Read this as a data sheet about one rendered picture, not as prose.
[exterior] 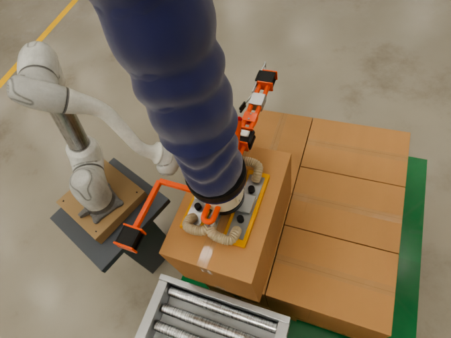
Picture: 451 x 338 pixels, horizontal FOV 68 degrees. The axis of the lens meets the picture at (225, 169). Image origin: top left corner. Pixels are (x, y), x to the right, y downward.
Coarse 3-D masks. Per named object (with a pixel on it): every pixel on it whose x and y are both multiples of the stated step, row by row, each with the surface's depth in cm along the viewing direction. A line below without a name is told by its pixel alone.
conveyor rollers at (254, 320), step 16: (176, 288) 179; (208, 304) 172; (224, 304) 172; (192, 320) 169; (208, 320) 168; (240, 320) 166; (256, 320) 164; (176, 336) 166; (192, 336) 165; (224, 336) 164; (240, 336) 162
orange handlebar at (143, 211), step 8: (256, 88) 155; (248, 112) 148; (256, 112) 148; (248, 120) 145; (256, 120) 148; (160, 184) 137; (168, 184) 136; (176, 184) 135; (184, 184) 134; (152, 192) 135; (152, 200) 134; (144, 208) 132; (208, 208) 127; (216, 208) 127; (144, 216) 131; (216, 216) 125; (136, 224) 128; (208, 224) 125
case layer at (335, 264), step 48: (288, 144) 216; (336, 144) 210; (384, 144) 205; (336, 192) 193; (384, 192) 189; (288, 240) 183; (336, 240) 179; (384, 240) 175; (288, 288) 170; (336, 288) 166; (384, 288) 163; (384, 336) 158
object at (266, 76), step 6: (264, 72) 157; (270, 72) 157; (276, 72) 157; (258, 78) 156; (264, 78) 155; (270, 78) 155; (276, 78) 160; (264, 84) 155; (270, 84) 154; (270, 90) 157
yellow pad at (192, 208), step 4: (192, 200) 144; (196, 200) 143; (192, 204) 142; (196, 204) 139; (200, 204) 139; (204, 204) 141; (188, 208) 142; (192, 208) 141; (196, 208) 138; (200, 208) 139; (188, 212) 141; (192, 212) 140; (196, 212) 140; (200, 212) 140; (184, 216) 141; (200, 216) 139; (208, 216) 140; (200, 220) 138; (196, 224) 137; (200, 224) 137
